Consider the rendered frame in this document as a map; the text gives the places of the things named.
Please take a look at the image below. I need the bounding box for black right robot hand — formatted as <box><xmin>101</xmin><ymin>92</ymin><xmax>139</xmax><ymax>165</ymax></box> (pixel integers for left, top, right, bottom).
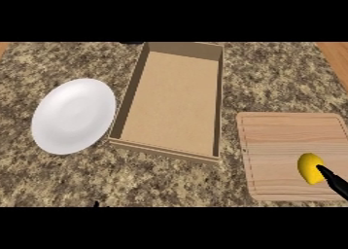
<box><xmin>315</xmin><ymin>164</ymin><xmax>348</xmax><ymax>207</ymax></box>

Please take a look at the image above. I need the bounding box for yellow lemon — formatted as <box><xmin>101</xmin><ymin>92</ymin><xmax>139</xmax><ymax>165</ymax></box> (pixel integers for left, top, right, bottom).
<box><xmin>296</xmin><ymin>153</ymin><xmax>326</xmax><ymax>186</ymax></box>

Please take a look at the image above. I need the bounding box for open cardboard box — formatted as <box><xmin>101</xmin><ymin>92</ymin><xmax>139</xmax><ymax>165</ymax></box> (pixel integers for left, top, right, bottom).
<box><xmin>108</xmin><ymin>42</ymin><xmax>225</xmax><ymax>164</ymax></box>

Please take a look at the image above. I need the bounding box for pale wooden cutting board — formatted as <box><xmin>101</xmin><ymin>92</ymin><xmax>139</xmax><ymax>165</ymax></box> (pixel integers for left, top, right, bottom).
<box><xmin>235</xmin><ymin>112</ymin><xmax>348</xmax><ymax>202</ymax></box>

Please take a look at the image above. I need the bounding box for white round plate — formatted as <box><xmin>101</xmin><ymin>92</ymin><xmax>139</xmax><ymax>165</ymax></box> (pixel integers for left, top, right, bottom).
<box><xmin>30</xmin><ymin>78</ymin><xmax>119</xmax><ymax>156</ymax></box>

